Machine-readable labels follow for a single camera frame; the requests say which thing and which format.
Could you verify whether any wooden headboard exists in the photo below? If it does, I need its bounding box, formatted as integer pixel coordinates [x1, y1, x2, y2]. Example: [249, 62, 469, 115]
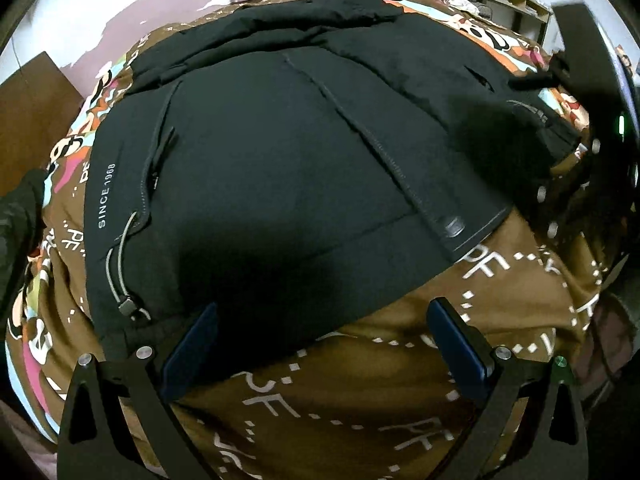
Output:
[0, 50, 86, 196]

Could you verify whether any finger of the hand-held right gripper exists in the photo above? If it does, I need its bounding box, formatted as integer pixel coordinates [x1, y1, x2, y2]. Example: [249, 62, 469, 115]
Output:
[507, 56, 593, 111]
[531, 132, 640, 286]

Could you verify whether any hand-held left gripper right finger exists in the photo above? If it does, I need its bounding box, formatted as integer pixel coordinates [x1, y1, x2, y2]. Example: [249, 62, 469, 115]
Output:
[427, 297, 590, 480]

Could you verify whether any black zip jacket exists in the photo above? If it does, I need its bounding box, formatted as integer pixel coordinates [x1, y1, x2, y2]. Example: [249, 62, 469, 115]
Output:
[82, 0, 583, 361]

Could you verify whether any brown printed blanket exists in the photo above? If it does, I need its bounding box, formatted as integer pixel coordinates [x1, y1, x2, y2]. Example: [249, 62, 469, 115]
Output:
[0, 0, 626, 480]

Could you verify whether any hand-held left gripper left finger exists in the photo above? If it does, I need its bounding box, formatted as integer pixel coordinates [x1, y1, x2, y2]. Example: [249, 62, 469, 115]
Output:
[57, 302, 221, 480]

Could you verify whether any wooden shelf unit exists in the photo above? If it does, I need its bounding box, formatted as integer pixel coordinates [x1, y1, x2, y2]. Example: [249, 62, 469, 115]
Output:
[470, 0, 553, 51]

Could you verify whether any dark green jacket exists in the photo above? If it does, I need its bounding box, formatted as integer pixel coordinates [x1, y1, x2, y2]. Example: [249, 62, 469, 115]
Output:
[0, 167, 48, 311]

